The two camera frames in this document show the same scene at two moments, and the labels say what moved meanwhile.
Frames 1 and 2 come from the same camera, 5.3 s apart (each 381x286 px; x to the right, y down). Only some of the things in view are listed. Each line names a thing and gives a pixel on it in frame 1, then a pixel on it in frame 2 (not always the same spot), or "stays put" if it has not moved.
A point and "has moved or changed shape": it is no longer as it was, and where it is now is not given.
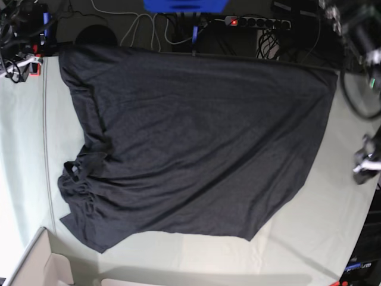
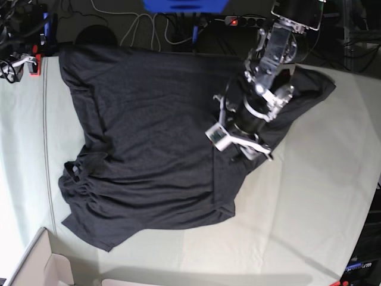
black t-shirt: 190,142 has moved or changed shape
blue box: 186,6 stays put
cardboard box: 44,265 stays put
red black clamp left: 35,68 stays put
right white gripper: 369,167 to 219,136
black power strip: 257,21 stays put
